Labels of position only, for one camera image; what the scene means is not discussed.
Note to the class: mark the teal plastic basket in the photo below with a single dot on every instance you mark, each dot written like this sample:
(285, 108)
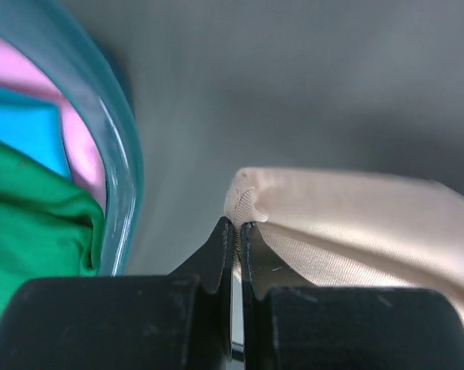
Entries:
(59, 46)

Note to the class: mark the beige t-shirt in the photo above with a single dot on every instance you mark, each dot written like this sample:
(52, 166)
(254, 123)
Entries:
(356, 229)

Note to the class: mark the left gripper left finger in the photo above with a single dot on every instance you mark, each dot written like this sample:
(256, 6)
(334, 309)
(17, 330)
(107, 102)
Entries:
(176, 321)

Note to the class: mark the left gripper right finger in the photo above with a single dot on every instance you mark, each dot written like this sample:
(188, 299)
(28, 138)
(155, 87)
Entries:
(289, 323)

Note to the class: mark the green t-shirt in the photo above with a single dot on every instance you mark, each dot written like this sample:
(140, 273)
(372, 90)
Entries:
(49, 227)

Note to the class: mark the pink t-shirt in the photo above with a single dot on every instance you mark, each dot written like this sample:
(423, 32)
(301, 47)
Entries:
(17, 72)

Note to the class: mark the blue t-shirt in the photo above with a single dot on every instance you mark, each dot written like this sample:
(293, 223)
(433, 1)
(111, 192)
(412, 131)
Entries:
(33, 127)

